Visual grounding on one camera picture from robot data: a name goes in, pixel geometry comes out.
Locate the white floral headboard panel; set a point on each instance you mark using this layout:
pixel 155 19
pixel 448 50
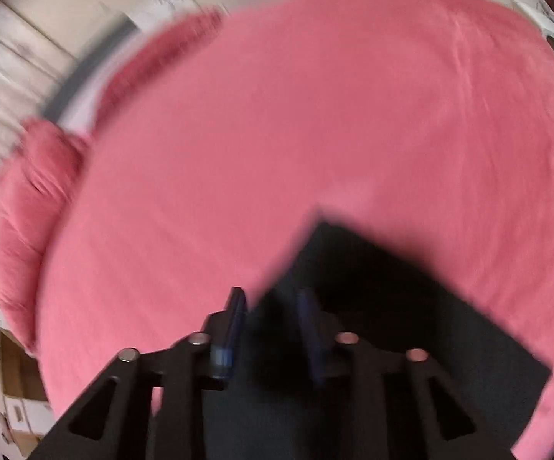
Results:
pixel 162 5

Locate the black wool coat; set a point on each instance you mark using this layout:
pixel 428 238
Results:
pixel 401 306

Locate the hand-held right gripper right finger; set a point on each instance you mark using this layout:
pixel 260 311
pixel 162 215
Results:
pixel 311 340

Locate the cardboard box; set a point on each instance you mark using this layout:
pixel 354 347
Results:
pixel 23 393

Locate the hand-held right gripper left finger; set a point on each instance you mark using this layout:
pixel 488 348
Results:
pixel 231 330

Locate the bed with pink sheet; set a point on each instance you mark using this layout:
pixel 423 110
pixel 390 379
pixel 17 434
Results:
pixel 282 129

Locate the grey white headboard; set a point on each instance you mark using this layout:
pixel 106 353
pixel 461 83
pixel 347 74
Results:
pixel 85 76

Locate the pink folded duvet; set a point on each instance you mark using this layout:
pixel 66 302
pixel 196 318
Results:
pixel 32 201

